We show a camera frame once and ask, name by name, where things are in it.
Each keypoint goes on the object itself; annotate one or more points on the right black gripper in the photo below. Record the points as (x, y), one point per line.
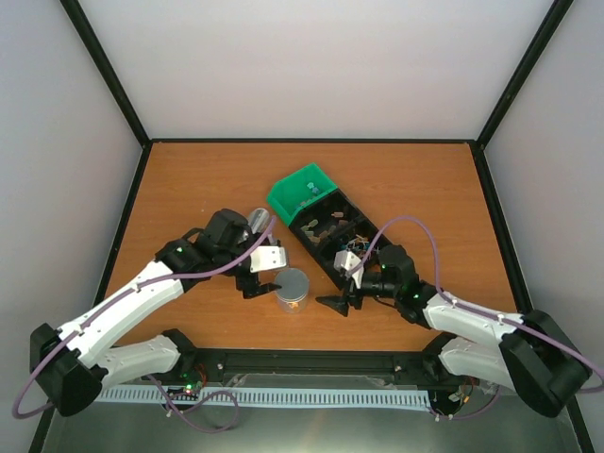
(340, 303)

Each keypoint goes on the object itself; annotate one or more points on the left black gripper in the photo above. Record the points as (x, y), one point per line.
(253, 288)

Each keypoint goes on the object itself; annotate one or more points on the silver jar lid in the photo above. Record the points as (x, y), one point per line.
(293, 285)

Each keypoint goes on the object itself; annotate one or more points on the clear plastic jar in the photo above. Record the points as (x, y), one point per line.
(292, 305)

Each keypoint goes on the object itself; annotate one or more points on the metal scoop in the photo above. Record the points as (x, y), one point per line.
(258, 221)

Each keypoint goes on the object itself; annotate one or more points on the black popsicle candy bin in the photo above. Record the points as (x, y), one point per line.
(332, 221)

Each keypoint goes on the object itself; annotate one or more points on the green candy bin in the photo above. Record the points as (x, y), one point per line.
(297, 191)

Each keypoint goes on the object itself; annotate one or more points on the black lollipop candy bin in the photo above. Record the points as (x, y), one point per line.
(344, 248)

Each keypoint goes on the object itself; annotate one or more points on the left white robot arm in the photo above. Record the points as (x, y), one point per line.
(75, 362)

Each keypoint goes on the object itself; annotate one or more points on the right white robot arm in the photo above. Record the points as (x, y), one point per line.
(526, 353)

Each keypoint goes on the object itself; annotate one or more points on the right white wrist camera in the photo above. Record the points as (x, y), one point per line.
(348, 264)

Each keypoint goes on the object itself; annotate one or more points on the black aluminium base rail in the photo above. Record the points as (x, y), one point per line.
(302, 362)

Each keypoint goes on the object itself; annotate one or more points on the light blue cable duct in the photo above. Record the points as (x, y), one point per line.
(282, 398)

